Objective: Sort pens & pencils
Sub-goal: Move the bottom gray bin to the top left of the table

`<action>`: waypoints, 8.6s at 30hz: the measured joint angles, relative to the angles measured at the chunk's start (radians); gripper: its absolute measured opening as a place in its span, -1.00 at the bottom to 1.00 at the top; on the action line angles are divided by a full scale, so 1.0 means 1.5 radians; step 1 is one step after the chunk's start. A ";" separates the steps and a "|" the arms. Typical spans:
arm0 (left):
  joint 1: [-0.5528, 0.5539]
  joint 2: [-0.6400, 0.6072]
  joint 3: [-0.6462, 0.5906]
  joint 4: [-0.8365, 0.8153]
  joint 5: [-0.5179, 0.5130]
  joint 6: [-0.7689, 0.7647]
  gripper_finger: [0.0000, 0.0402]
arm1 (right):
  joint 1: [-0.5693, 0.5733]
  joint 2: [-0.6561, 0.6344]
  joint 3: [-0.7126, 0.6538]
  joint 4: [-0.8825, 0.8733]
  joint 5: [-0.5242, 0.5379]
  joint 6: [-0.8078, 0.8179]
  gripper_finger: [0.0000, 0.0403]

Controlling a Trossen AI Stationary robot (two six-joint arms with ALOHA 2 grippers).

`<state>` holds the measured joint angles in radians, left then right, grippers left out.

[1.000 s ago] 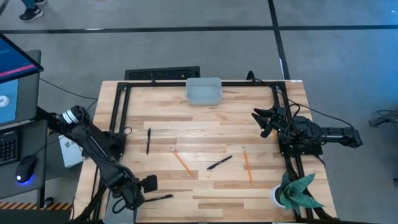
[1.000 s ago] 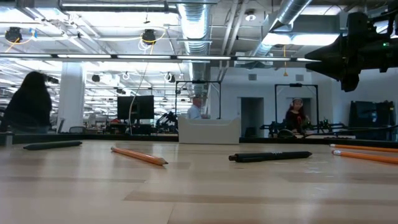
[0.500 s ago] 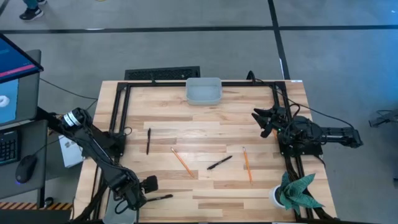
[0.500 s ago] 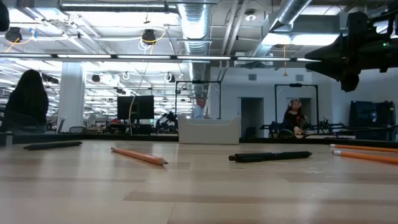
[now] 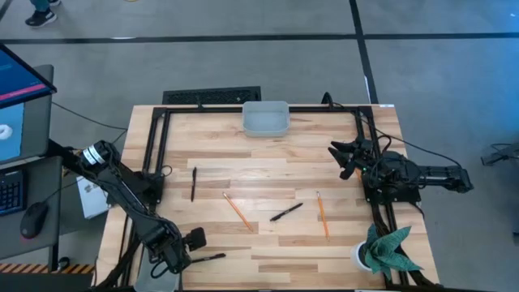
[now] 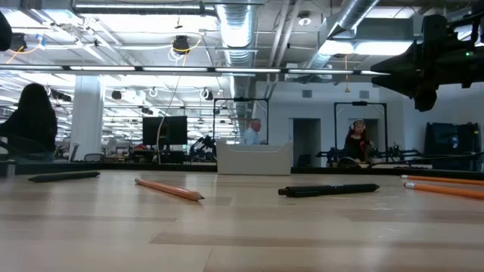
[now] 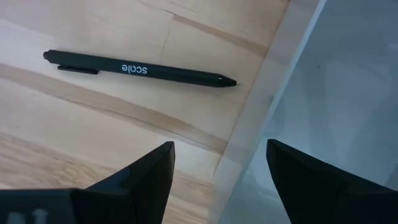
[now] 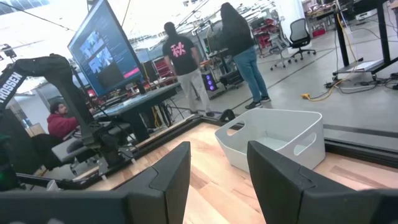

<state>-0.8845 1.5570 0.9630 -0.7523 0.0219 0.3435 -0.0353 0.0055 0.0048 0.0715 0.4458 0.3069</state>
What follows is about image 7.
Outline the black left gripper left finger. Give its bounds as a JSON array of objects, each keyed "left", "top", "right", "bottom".
[{"left": 73, "top": 141, "right": 176, "bottom": 224}]

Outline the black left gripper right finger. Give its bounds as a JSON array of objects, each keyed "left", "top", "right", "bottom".
[{"left": 266, "top": 139, "right": 398, "bottom": 224}]

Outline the black pen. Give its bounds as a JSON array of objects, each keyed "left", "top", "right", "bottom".
[{"left": 42, "top": 49, "right": 240, "bottom": 88}]

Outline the translucent grey plastic bin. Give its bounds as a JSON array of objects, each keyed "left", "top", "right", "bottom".
[{"left": 211, "top": 0, "right": 398, "bottom": 224}]

